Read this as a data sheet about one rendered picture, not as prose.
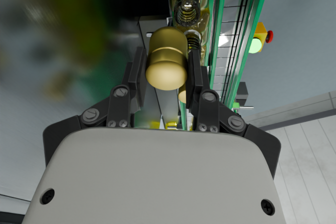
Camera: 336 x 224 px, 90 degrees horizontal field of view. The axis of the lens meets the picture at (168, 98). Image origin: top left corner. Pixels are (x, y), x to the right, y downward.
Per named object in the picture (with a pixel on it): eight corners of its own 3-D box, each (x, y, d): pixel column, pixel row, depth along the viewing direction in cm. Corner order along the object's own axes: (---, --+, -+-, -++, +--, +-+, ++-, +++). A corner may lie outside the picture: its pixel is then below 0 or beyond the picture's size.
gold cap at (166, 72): (148, 25, 14) (141, 57, 12) (189, 27, 14) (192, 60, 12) (150, 58, 17) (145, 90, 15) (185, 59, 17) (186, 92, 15)
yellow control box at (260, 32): (240, 22, 56) (243, 33, 52) (263, 20, 55) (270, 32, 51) (235, 40, 62) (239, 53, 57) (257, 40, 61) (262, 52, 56)
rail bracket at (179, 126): (168, 110, 79) (165, 136, 71) (183, 110, 78) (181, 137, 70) (169, 115, 82) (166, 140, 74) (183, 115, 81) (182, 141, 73)
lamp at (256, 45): (247, 37, 53) (248, 42, 51) (262, 36, 52) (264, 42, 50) (243, 49, 56) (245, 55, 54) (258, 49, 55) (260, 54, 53)
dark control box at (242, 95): (227, 80, 77) (229, 94, 72) (245, 80, 76) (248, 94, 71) (224, 92, 84) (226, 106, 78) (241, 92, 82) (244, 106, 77)
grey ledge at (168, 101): (144, 6, 53) (136, 24, 45) (172, 4, 51) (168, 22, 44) (172, 140, 125) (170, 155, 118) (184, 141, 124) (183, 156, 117)
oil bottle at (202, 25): (180, -25, 37) (170, 21, 24) (206, -28, 36) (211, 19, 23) (181, 2, 42) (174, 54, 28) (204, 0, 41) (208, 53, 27)
